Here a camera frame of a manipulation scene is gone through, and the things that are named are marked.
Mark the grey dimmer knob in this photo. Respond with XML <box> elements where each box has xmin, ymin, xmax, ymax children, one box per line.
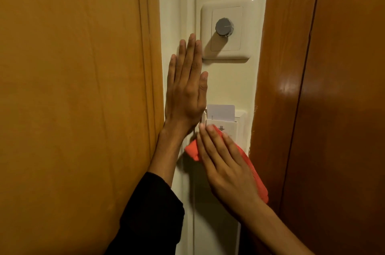
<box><xmin>215</xmin><ymin>17</ymin><xmax>235</xmax><ymax>38</ymax></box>

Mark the person's left forearm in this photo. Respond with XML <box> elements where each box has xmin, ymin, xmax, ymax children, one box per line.
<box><xmin>103</xmin><ymin>125</ymin><xmax>194</xmax><ymax>255</ymax></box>

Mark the person's right hand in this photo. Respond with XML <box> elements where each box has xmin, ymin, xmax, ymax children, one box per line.
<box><xmin>196</xmin><ymin>123</ymin><xmax>263</xmax><ymax>217</ymax></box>

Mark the white dimmer switch with knob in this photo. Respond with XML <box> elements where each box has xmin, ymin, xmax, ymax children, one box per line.
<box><xmin>200</xmin><ymin>0</ymin><xmax>257</xmax><ymax>61</ymax></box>

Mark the light brown wooden door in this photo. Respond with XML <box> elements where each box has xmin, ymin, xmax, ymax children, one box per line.
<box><xmin>0</xmin><ymin>0</ymin><xmax>165</xmax><ymax>255</ymax></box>

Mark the white key card holder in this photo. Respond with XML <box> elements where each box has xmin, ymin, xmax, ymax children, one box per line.
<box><xmin>201</xmin><ymin>109</ymin><xmax>248</xmax><ymax>154</ymax></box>

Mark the person's right forearm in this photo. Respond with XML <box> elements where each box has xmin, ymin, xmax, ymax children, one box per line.
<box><xmin>237</xmin><ymin>197</ymin><xmax>316</xmax><ymax>255</ymax></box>

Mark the red cleaning cloth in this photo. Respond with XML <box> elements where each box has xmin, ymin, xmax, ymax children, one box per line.
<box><xmin>184</xmin><ymin>125</ymin><xmax>270</xmax><ymax>204</ymax></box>

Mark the person's left hand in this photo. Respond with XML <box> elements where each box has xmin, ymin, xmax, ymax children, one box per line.
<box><xmin>164</xmin><ymin>33</ymin><xmax>209</xmax><ymax>133</ymax></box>

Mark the dark brown wooden wardrobe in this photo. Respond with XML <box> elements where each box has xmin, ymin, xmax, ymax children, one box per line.
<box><xmin>239</xmin><ymin>0</ymin><xmax>385</xmax><ymax>255</ymax></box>

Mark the white key card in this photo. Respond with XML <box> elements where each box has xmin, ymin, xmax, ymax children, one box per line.
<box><xmin>207</xmin><ymin>104</ymin><xmax>236</xmax><ymax>123</ymax></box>

